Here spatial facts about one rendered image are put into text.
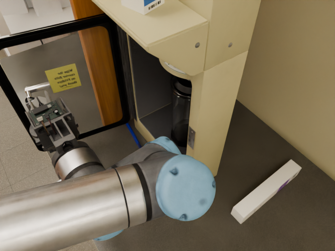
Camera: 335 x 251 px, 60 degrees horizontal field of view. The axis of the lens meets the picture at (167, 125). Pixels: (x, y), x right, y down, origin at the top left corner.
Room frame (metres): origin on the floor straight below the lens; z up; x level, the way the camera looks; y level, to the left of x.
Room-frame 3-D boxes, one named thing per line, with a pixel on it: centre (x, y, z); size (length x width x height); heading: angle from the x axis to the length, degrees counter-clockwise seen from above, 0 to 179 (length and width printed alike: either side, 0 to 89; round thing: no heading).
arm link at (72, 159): (0.27, 0.16, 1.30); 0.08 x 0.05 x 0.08; 125
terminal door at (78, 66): (0.59, 0.27, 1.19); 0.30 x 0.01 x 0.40; 115
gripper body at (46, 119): (0.34, 0.21, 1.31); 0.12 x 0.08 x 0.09; 35
